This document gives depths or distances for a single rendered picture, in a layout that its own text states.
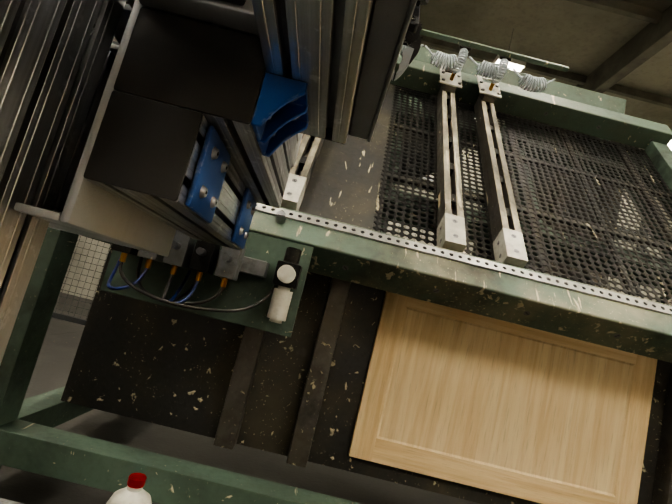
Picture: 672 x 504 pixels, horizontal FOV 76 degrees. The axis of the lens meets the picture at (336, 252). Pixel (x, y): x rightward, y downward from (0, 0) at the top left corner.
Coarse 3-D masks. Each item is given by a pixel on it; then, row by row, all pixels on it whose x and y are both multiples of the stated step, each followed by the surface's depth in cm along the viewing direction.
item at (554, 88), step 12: (420, 48) 240; (420, 60) 239; (468, 60) 240; (468, 72) 239; (492, 72) 240; (516, 84) 239; (552, 84) 240; (564, 84) 241; (564, 96) 240; (576, 96) 240; (588, 96) 240; (600, 96) 241; (612, 96) 241; (612, 108) 240; (624, 108) 240
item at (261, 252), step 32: (128, 256) 111; (160, 256) 103; (192, 256) 101; (224, 256) 99; (256, 256) 112; (288, 256) 107; (128, 288) 110; (160, 288) 110; (192, 288) 102; (224, 288) 111; (256, 288) 111; (288, 288) 107; (224, 320) 110; (256, 320) 110; (288, 320) 110
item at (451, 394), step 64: (384, 320) 136; (448, 320) 137; (384, 384) 133; (448, 384) 135; (512, 384) 135; (576, 384) 136; (640, 384) 137; (384, 448) 131; (448, 448) 132; (512, 448) 133; (576, 448) 134; (640, 448) 134
